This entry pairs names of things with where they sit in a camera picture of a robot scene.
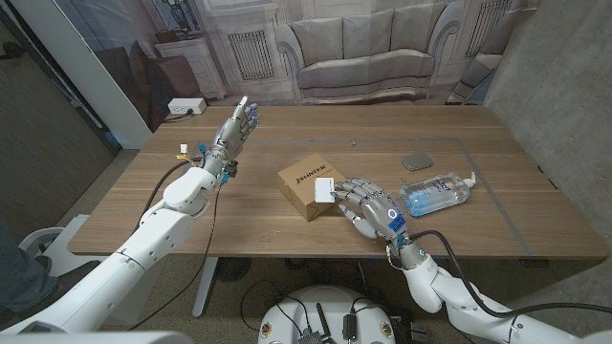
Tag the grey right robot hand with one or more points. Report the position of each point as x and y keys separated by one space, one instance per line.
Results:
x=382 y=212

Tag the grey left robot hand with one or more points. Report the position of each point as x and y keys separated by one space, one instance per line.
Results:
x=230 y=137

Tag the white card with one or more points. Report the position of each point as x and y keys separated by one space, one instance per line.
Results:
x=323 y=188

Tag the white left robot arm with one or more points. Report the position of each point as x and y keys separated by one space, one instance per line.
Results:
x=153 y=239

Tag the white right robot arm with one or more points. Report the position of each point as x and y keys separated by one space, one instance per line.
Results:
x=430 y=286

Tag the clear soap dispenser bottle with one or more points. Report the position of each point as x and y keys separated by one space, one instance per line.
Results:
x=430 y=196

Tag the brown cardboard box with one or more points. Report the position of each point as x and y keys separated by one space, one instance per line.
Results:
x=299 y=191

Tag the small black floor box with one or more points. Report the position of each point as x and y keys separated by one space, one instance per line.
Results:
x=419 y=332

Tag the white power strip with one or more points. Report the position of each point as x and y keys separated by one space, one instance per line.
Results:
x=186 y=105

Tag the grey square pad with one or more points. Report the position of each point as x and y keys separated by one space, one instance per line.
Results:
x=417 y=161

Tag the white robot torso base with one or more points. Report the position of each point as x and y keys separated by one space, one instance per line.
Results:
x=330 y=306

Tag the black adapter on torso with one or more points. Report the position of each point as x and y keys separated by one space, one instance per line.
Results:
x=349 y=327

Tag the black antenna on torso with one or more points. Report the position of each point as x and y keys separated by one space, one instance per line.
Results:
x=323 y=320

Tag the black round floor fan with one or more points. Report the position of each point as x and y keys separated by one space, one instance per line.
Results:
x=233 y=268

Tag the white table leg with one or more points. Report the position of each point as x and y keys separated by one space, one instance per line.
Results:
x=204 y=286

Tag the printed living room backdrop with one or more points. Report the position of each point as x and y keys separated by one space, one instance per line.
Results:
x=363 y=48

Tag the white floor stand base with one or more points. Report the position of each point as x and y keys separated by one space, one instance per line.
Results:
x=62 y=243

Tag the dark leather shoe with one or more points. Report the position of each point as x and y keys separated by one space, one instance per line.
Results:
x=72 y=282

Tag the white robot chest edge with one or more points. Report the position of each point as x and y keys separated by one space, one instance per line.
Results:
x=95 y=338

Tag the person leg in jeans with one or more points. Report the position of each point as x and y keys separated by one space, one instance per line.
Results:
x=21 y=272

